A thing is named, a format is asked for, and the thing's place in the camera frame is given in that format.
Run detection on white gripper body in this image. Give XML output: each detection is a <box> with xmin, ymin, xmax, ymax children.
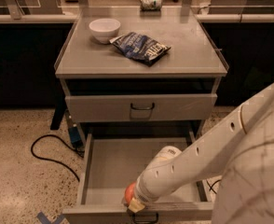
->
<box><xmin>133</xmin><ymin>177</ymin><xmax>158</xmax><ymax>203</ymax></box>

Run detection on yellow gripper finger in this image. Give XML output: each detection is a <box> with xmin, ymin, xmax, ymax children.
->
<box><xmin>127</xmin><ymin>198</ymin><xmax>145</xmax><ymax>213</ymax></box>

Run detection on red apple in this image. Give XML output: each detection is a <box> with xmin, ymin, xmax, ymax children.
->
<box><xmin>125</xmin><ymin>182</ymin><xmax>136</xmax><ymax>203</ymax></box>

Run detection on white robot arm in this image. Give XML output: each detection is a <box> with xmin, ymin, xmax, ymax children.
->
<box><xmin>125</xmin><ymin>83</ymin><xmax>274</xmax><ymax>224</ymax></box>

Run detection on open middle drawer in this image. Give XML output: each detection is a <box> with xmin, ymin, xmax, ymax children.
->
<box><xmin>63</xmin><ymin>134</ymin><xmax>213</xmax><ymax>224</ymax></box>

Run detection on closed top drawer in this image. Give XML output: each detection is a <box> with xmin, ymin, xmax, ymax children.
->
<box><xmin>65</xmin><ymin>94</ymin><xmax>217</xmax><ymax>122</ymax></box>

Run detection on grey drawer cabinet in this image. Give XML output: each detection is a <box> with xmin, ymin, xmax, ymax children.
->
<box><xmin>56</xmin><ymin>7</ymin><xmax>227</xmax><ymax>136</ymax></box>

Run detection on long dark counter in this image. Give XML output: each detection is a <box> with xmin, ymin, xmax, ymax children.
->
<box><xmin>0</xmin><ymin>22</ymin><xmax>274</xmax><ymax>107</ymax></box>

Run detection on blue power box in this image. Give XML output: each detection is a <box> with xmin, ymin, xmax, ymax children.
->
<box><xmin>68</xmin><ymin>126</ymin><xmax>82</xmax><ymax>148</ymax></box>

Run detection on blue tape cross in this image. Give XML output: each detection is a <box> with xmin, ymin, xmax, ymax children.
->
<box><xmin>36</xmin><ymin>211</ymin><xmax>65</xmax><ymax>224</ymax></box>

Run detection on blue chip bag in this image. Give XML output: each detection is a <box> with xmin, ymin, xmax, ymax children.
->
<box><xmin>110</xmin><ymin>32</ymin><xmax>170</xmax><ymax>66</ymax></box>

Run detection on white ceramic bowl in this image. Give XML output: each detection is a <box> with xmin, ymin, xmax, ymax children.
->
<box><xmin>89</xmin><ymin>19</ymin><xmax>121</xmax><ymax>44</ymax></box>

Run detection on crumpled white green can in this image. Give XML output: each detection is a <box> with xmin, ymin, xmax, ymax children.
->
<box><xmin>140</xmin><ymin>0</ymin><xmax>163</xmax><ymax>10</ymax></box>

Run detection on black middle drawer handle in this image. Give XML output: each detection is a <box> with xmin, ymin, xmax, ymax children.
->
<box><xmin>131</xmin><ymin>214</ymin><xmax>159</xmax><ymax>224</ymax></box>

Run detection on black drawer handle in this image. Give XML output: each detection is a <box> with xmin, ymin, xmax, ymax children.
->
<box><xmin>130</xmin><ymin>103</ymin><xmax>156</xmax><ymax>111</ymax></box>
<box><xmin>131</xmin><ymin>214</ymin><xmax>159</xmax><ymax>224</ymax></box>

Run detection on black floor cable right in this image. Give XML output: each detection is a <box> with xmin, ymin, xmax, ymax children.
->
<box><xmin>206</xmin><ymin>178</ymin><xmax>222</xmax><ymax>195</ymax></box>

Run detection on black floor cable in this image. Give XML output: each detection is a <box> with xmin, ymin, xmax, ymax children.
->
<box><xmin>30</xmin><ymin>133</ymin><xmax>85</xmax><ymax>183</ymax></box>
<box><xmin>206</xmin><ymin>178</ymin><xmax>222</xmax><ymax>195</ymax></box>

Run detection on black floor cable left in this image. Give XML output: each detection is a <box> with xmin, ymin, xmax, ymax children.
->
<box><xmin>30</xmin><ymin>133</ymin><xmax>85</xmax><ymax>183</ymax></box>

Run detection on black top drawer handle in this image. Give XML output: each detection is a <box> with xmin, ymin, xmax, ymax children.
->
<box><xmin>130</xmin><ymin>103</ymin><xmax>156</xmax><ymax>111</ymax></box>

